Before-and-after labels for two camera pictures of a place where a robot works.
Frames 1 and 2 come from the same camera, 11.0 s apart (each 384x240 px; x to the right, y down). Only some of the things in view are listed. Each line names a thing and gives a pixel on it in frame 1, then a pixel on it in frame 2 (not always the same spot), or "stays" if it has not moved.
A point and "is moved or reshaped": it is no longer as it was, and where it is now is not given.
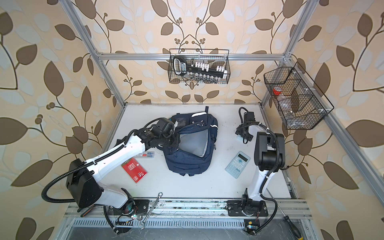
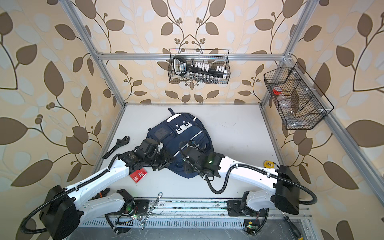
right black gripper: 239,131 → 187,167
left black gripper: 177,141 → 166,159
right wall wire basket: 300,103 stays
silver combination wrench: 143,224 stays
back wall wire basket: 199,66 stays
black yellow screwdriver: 294,229 stays
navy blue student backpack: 195,145 is moved or reshaped
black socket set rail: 198,71 stays
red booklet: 135,170 stays
